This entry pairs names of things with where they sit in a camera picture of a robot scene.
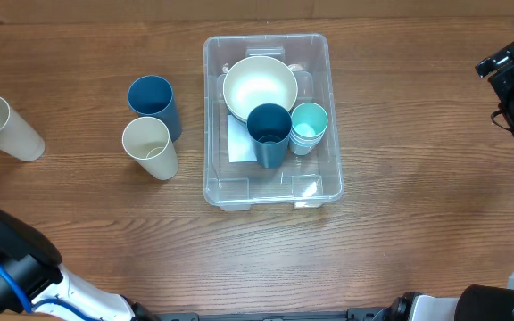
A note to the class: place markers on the beige tall cup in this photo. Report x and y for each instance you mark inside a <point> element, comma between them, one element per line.
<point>17,137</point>
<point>147,140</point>

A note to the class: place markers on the dark blue tall cup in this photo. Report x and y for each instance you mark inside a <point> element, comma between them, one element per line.
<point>269,126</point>
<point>153,96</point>

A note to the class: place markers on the mint green small cup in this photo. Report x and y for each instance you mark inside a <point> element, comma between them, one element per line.
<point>309,119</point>

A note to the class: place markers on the light blue small cup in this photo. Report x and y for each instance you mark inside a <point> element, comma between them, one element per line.
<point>305,140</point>

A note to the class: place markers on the grey small cup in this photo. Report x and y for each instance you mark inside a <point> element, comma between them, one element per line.
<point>301,149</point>

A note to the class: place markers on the cream bowl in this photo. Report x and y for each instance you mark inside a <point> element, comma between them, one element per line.
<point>258,80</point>

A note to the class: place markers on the pink small cup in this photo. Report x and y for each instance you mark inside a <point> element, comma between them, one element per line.
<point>321,134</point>

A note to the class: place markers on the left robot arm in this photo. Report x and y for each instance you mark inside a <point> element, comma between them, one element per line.
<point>33,279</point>

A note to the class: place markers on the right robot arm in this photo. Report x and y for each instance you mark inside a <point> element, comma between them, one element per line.
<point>476,302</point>

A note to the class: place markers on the clear plastic storage bin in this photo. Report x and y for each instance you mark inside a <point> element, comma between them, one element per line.
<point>305,181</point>

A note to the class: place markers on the white paper label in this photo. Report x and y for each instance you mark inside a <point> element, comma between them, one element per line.
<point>240,146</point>

